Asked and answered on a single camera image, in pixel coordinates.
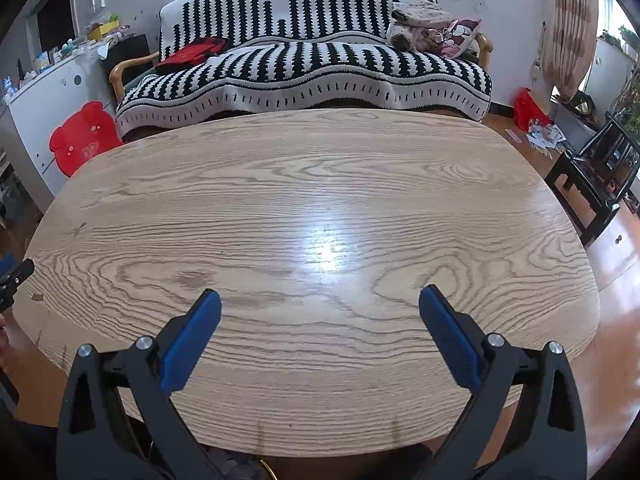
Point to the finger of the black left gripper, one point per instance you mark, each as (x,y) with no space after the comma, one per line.
(12,281)

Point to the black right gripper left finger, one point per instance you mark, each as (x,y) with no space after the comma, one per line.
(95,439)

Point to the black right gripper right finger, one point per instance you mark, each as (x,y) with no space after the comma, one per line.
(547,436)

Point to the white cabinet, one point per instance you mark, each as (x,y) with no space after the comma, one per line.
(30,117)

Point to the red pig stool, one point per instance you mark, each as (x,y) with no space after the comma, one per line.
(89,132)

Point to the black wooden side table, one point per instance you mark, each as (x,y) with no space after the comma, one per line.
(602,171)

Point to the scattered papers on floor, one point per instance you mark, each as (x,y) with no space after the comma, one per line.
(545,138)

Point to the red bag on floor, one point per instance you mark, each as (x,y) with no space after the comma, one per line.
(530,106)

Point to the brown patterned curtain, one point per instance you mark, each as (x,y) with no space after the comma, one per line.
(570,40)

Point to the black white striped sofa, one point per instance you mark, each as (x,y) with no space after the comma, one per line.
(293,54)

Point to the plush toys pile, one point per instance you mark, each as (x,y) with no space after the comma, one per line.
(423,27)

